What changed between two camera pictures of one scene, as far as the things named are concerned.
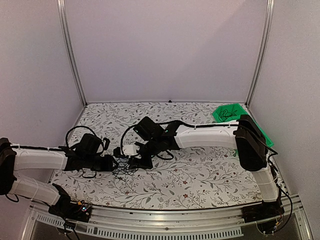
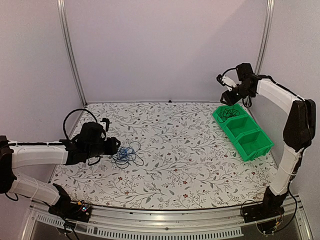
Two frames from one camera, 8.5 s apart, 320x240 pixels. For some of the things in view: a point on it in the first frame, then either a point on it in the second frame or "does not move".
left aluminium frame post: (64, 29) does not move
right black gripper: (140, 164) → (229, 100)
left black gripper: (108, 166) → (112, 149)
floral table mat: (125, 155) does not move
